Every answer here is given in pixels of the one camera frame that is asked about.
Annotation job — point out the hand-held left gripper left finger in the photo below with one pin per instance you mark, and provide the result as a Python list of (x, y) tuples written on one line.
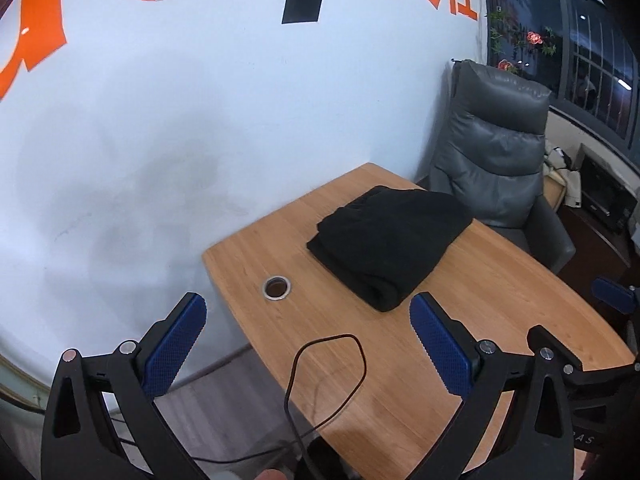
[(175, 347)]

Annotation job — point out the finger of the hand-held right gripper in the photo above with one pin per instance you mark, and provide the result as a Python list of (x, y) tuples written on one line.
[(605, 380), (617, 296)]

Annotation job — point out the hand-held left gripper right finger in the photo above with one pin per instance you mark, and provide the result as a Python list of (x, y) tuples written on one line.
[(442, 352)]

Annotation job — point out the black fleece jacket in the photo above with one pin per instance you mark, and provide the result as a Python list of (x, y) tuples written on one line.
[(390, 240)]

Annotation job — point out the pile of beige clothes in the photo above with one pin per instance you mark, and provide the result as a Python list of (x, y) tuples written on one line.
[(572, 185)]

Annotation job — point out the black microwave oven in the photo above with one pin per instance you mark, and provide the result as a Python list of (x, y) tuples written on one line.
[(602, 195)]

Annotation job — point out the metal table grommet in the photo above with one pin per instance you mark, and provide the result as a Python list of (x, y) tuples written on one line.
[(277, 287)]

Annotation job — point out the light wooden box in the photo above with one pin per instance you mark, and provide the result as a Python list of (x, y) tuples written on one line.
[(552, 192)]

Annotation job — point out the grey leather armchair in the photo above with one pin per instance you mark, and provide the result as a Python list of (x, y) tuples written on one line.
[(495, 160)]

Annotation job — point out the dark window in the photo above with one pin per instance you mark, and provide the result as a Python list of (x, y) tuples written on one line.
[(590, 70)]

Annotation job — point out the artificial flowering plant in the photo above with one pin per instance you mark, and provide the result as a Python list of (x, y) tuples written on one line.
[(535, 40)]

